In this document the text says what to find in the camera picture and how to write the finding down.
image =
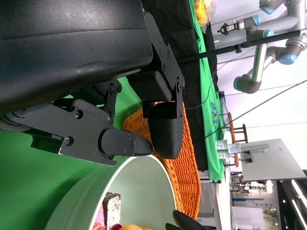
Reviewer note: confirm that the chocolate cake sparkly top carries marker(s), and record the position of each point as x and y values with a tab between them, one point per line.
112	210

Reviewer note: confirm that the grey metal stand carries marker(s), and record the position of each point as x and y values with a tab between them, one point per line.
275	163

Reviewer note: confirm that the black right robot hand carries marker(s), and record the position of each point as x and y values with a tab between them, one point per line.
184	224

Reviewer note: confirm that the white green carton box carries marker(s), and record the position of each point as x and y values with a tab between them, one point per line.
221	148

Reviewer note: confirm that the pink cake with cherry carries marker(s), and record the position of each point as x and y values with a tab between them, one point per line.
100	220

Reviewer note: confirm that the green cloth with cartoon print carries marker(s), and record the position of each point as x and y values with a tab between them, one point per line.
205	69

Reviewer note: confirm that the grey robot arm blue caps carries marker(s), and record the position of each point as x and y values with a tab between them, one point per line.
257	67
275	21

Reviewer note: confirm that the brown wooden chair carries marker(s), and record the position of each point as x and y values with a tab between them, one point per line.
230	122

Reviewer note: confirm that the white blue carton box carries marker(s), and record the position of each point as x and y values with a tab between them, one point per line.
234	148

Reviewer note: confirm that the black boom pole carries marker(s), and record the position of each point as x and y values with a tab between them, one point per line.
271	39

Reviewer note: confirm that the orange wicker basket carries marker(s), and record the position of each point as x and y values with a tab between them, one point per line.
184	182

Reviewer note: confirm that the green tablecloth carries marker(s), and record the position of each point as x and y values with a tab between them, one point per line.
36	191

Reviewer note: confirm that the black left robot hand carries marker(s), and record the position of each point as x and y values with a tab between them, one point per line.
60	48

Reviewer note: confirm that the plastic bag of yellow toys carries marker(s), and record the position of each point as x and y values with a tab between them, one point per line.
204	12

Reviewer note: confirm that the pale green ceramic bowl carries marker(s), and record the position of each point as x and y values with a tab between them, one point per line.
144	187

